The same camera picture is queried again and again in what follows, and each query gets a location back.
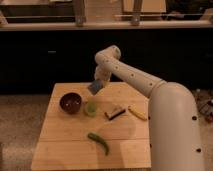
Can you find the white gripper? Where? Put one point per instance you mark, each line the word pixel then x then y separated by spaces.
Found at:
pixel 103 75

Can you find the blue sponge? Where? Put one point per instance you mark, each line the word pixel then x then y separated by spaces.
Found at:
pixel 95 87

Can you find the purple bowl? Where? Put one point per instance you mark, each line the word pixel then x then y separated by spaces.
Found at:
pixel 70 102

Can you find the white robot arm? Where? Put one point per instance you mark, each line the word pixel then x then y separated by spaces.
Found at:
pixel 175 140

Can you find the green cup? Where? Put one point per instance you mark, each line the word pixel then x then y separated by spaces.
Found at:
pixel 90 109

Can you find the wooden board table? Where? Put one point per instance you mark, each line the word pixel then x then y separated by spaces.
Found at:
pixel 63 144

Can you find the green chili pepper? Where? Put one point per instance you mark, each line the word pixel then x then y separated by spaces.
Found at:
pixel 99 140

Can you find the wooden shelf rail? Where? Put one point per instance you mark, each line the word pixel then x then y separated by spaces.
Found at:
pixel 121 25

